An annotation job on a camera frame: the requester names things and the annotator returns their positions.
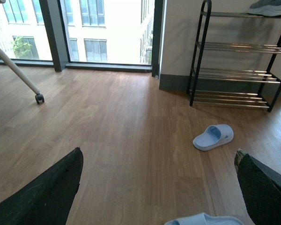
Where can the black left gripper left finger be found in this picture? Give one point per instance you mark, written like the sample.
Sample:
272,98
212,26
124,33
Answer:
47,199

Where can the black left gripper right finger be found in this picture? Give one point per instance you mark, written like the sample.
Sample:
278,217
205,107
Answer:
261,189

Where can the grey knit sneaker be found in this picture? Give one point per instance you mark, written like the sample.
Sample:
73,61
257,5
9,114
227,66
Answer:
269,8

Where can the black metal shoe rack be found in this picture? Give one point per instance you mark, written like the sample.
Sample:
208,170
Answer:
269,84

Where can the light blue slide sandal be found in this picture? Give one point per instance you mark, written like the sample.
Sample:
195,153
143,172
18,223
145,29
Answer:
205,219
213,137

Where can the black caster wheel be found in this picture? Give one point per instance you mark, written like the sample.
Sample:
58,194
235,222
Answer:
39,98

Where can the white furniture leg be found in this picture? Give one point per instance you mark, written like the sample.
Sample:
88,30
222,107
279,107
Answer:
18,72

